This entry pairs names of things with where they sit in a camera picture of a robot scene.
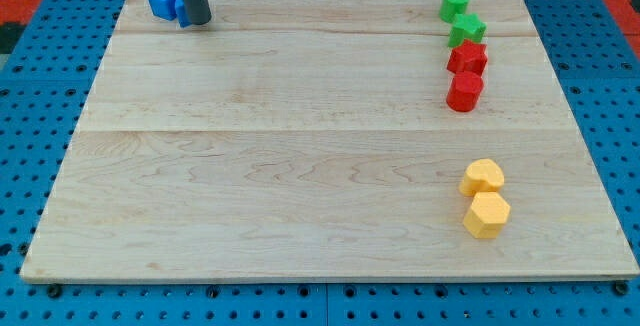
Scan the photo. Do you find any yellow hexagon block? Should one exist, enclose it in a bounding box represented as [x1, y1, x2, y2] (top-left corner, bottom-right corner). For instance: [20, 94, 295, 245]
[463, 192, 511, 239]

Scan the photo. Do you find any light wooden board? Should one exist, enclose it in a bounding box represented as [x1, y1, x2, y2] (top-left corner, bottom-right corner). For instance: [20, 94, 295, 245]
[21, 0, 639, 284]

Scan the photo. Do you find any red cylinder block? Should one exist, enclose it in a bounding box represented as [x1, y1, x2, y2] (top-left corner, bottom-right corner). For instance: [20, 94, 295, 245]
[446, 71, 484, 112]

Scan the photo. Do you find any yellow heart block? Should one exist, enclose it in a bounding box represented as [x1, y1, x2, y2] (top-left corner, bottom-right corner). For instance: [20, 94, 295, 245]
[458, 158, 505, 196]

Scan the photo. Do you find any red star block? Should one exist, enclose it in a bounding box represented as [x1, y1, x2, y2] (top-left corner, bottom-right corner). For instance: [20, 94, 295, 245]
[446, 39, 488, 76]

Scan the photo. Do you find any blue block behind pusher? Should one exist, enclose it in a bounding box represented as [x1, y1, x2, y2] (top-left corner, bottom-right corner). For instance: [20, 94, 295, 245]
[174, 0, 191, 28]

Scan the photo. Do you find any green star block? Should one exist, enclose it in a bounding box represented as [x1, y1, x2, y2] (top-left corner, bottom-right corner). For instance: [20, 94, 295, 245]
[447, 14, 487, 48]

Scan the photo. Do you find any green cylinder block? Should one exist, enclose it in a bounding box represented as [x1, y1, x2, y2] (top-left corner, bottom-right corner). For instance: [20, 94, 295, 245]
[439, 0, 470, 23]

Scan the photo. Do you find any blue cube block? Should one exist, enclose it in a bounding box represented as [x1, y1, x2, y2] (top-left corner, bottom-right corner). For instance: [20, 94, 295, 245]
[148, 0, 177, 21]

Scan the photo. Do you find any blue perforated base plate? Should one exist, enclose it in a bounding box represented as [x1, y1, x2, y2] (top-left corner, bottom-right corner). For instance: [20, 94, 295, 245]
[1, 0, 639, 325]

